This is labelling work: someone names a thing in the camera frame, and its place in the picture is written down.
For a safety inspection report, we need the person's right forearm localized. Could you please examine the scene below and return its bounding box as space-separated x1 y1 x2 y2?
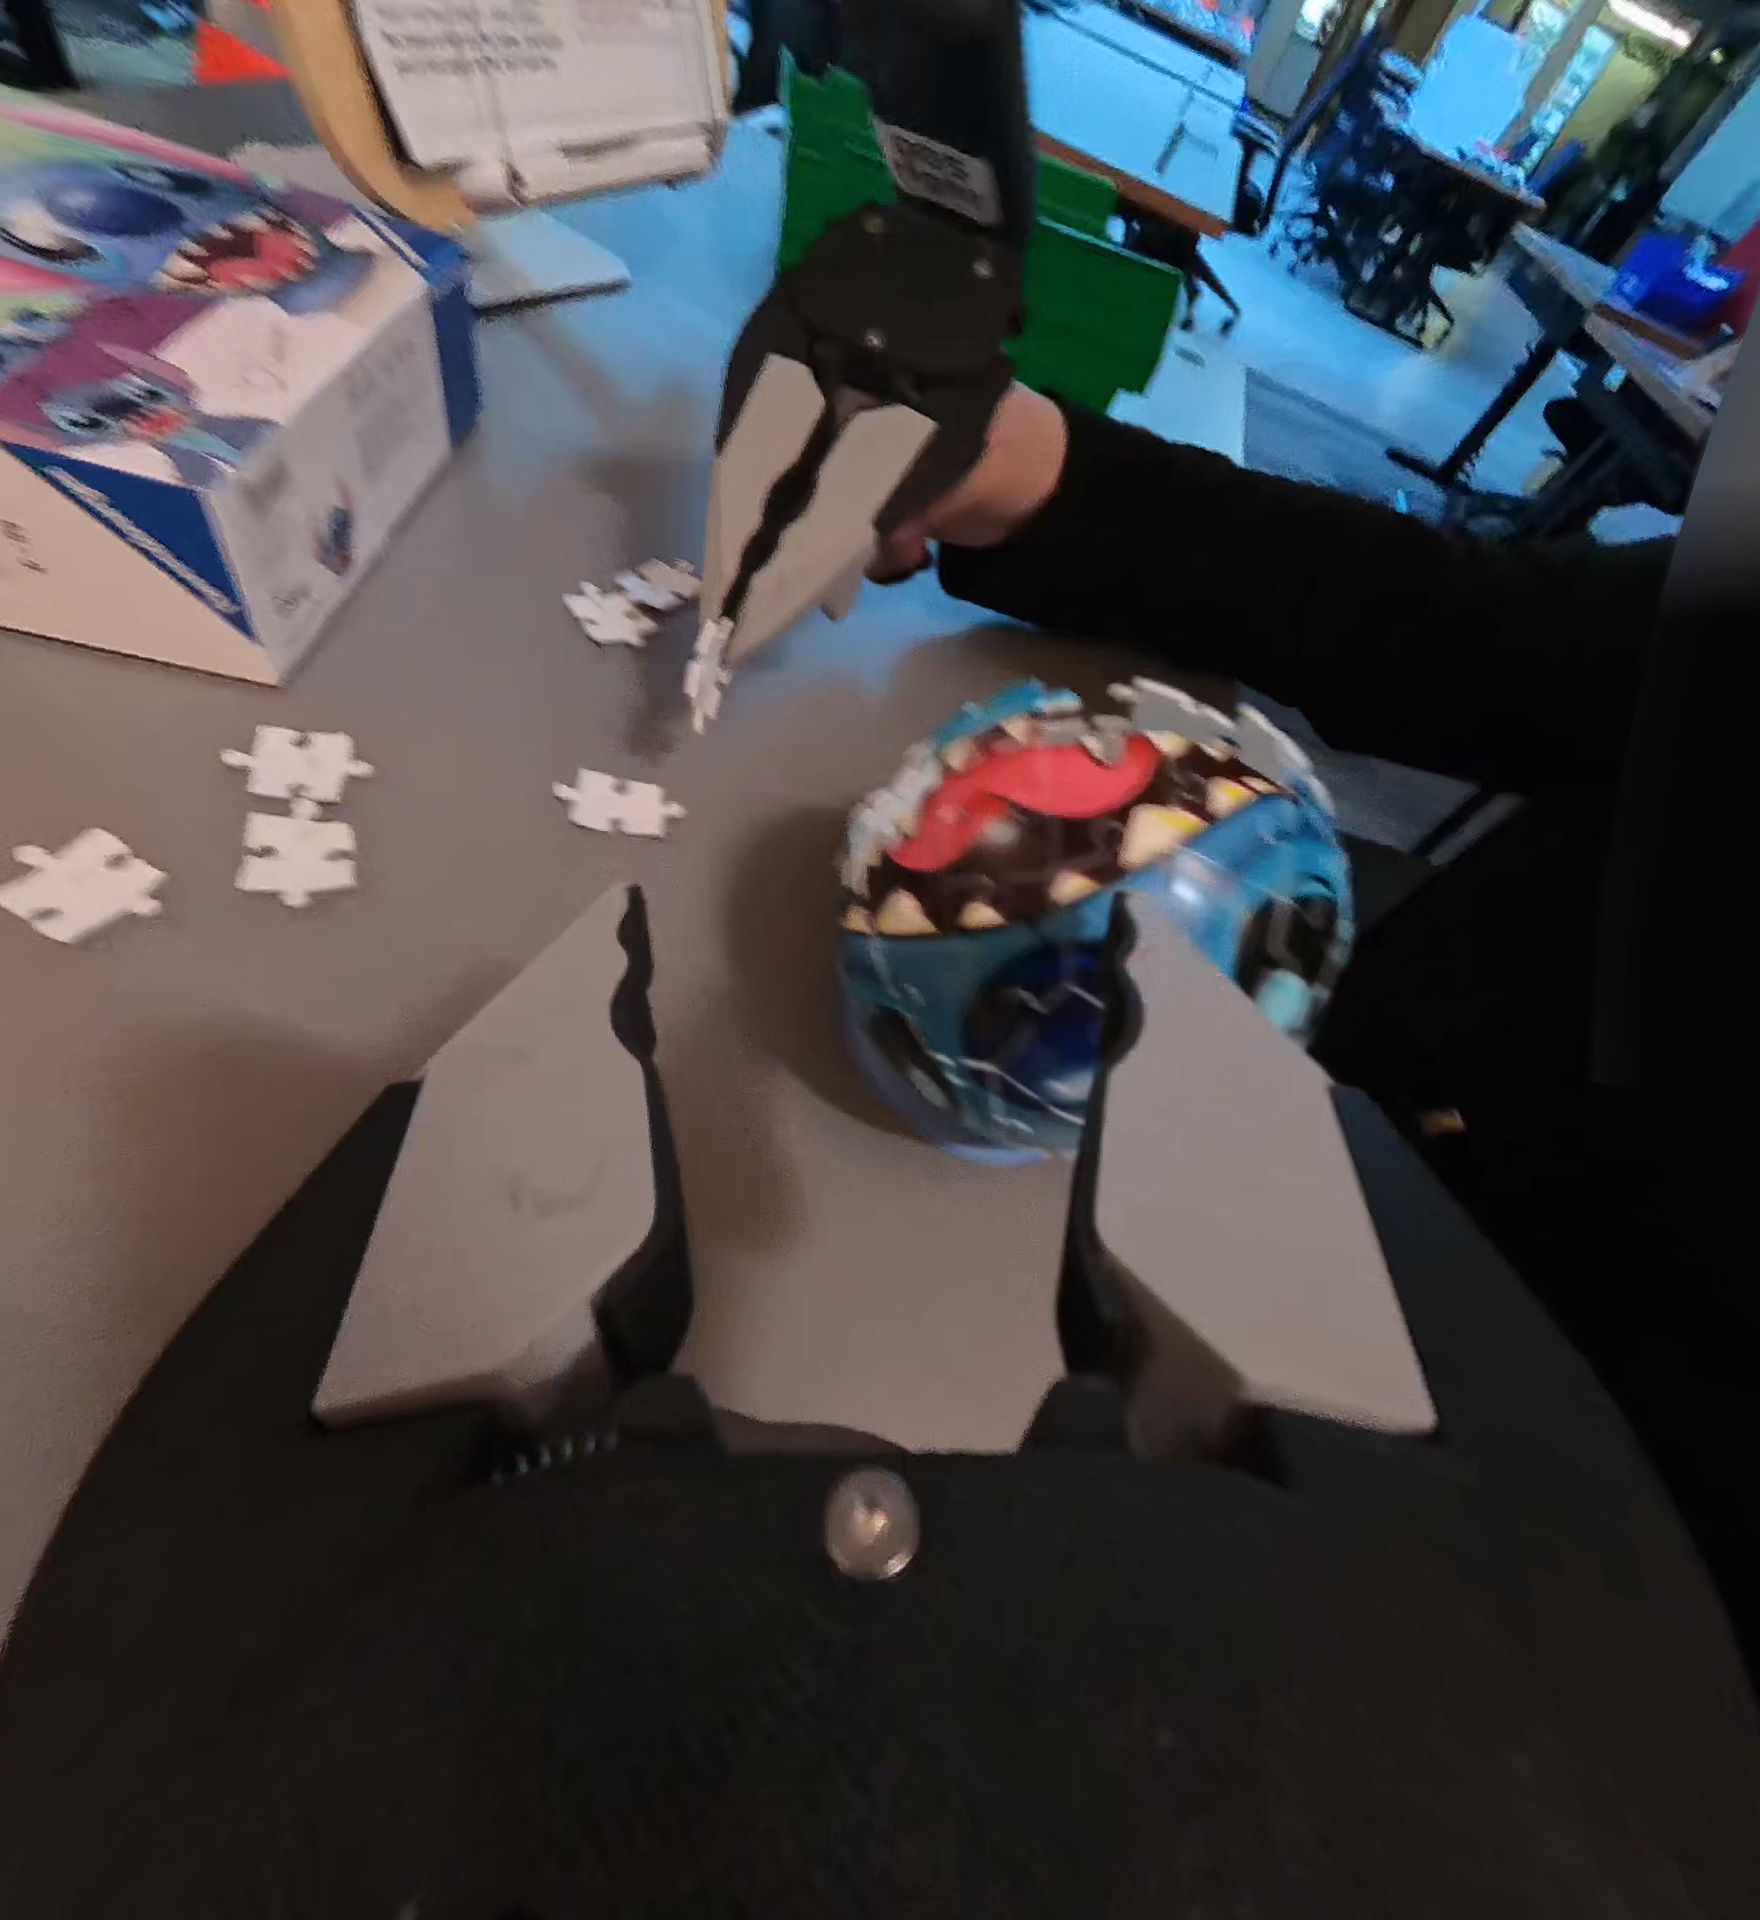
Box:
938 404 1677 796

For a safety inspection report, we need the person's right hand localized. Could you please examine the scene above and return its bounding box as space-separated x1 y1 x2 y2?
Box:
872 380 1068 586

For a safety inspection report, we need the blue cartoon puzzle ball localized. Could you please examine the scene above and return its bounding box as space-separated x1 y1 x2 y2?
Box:
834 675 1359 1164

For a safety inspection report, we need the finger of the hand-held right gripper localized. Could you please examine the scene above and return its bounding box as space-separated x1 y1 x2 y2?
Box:
698 352 836 628
729 404 947 665

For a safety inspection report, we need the blue plastic bin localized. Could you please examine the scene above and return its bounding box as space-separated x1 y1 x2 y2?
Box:
1613 232 1749 328

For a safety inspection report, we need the green plastic bin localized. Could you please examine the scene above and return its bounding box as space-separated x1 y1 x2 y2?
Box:
778 52 1186 414

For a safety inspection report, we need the black office chair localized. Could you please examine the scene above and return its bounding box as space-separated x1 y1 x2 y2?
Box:
1262 60 1468 346

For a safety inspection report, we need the orange cone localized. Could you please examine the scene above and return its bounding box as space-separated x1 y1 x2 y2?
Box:
189 13 290 86

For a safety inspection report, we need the instruction sheet on clipboard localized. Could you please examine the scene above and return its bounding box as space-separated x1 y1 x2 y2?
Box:
272 0 739 234

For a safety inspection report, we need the colourful cartoon puzzle box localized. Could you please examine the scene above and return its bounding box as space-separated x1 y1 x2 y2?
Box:
0 60 484 690

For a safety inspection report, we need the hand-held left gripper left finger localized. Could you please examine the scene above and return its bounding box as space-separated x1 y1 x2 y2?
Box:
310 881 700 1427

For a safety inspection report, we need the background work table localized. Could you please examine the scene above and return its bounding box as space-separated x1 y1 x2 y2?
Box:
1427 222 1760 495
1021 0 1253 244

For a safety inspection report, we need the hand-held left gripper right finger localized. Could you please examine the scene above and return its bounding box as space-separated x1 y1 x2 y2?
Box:
1052 887 1440 1448

